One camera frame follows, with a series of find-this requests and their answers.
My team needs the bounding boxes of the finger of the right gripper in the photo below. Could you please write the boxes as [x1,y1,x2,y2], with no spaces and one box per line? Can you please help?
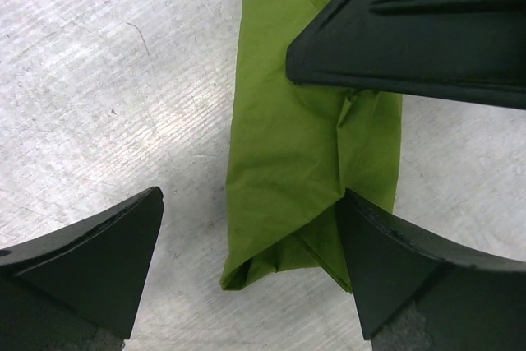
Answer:
[286,0,525,109]

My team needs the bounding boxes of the green paper napkin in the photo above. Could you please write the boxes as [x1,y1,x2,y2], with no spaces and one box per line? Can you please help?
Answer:
[220,0,402,291]

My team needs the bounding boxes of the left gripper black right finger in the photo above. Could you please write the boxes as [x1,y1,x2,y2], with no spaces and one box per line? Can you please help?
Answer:
[335,190,525,341]

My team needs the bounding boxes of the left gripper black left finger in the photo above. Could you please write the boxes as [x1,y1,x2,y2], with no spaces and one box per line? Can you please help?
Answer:
[1,187,164,341]

